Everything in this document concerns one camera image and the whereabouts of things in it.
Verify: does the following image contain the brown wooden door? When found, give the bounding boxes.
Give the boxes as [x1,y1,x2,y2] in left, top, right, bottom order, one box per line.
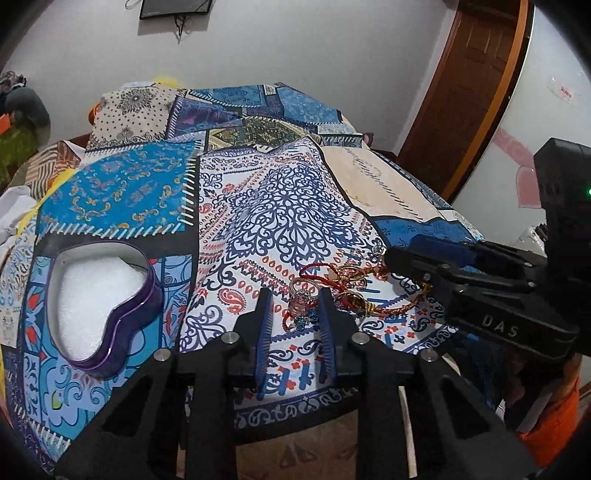
[398,1,533,200]

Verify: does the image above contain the pink beaded ring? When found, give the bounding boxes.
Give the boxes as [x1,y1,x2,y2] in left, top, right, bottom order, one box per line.
[286,276,323,331]

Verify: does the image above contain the blue patchwork bedspread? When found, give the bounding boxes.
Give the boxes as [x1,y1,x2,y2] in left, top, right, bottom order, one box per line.
[1,84,480,473]

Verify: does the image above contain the white crumpled cloth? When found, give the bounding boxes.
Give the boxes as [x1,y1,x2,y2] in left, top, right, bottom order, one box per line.
[0,185,36,263]

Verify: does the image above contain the small black wall monitor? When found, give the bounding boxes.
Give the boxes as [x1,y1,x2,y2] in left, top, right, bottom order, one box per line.
[139,0,213,20]

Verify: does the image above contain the person's right hand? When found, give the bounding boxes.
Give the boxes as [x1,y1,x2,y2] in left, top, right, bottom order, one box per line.
[504,353,582,433]

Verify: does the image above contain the red braided string bracelet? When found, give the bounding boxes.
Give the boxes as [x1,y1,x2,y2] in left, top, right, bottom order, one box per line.
[280,261,433,333]

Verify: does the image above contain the green patterned storage box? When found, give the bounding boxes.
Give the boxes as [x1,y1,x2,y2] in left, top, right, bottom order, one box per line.
[0,126,38,189]

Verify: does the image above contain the purple heart-shaped jewelry box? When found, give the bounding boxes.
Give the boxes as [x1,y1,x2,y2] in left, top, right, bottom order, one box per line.
[46,241,164,378]

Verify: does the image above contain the pile of clothes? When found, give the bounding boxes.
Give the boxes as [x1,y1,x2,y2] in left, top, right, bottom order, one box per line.
[1,71,50,129]

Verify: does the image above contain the white wardrobe with pink hearts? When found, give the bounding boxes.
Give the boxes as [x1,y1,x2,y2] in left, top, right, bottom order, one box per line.
[453,8,590,244]

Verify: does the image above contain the brown patterned pillow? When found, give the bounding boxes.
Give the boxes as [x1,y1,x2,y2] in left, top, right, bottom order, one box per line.
[8,141,85,200]

